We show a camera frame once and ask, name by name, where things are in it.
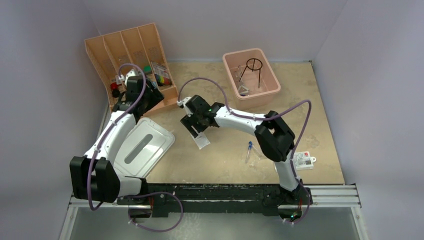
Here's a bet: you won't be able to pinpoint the small white packet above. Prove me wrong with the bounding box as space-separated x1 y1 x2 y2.
193 132 210 150

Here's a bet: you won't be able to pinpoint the metal crucible tongs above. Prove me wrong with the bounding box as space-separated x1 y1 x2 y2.
234 65 244 87

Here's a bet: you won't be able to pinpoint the white clay triangle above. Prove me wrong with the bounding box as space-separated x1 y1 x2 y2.
237 84 250 97

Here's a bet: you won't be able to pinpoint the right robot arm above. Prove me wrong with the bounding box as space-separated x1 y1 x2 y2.
177 95 311 204

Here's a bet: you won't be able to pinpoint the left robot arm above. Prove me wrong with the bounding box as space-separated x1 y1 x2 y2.
69 75 164 205

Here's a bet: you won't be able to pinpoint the colourful markers set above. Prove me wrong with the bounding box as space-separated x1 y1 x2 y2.
154 73 173 87

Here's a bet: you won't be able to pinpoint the red black bottle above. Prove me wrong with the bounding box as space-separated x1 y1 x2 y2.
110 82 121 98

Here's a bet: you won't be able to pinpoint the peach file organizer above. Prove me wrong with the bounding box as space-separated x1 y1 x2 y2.
84 23 179 115

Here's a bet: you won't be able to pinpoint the white plastic lid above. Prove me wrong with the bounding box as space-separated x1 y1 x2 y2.
114 117 175 178

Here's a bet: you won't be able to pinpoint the blue capped test tube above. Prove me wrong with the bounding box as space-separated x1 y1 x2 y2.
244 141 253 164

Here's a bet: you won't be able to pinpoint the pink plastic bin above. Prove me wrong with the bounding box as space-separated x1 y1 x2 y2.
222 48 281 110

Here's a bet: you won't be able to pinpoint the black metal tripod stand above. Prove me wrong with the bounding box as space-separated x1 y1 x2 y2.
240 57 264 88

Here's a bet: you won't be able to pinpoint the white labelled package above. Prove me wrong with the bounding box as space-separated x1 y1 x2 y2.
293 151 317 170

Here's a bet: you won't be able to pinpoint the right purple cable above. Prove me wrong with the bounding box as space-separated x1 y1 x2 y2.
178 77 313 226

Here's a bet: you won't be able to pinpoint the black mounting base rail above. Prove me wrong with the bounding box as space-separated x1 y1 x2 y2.
117 183 313 222

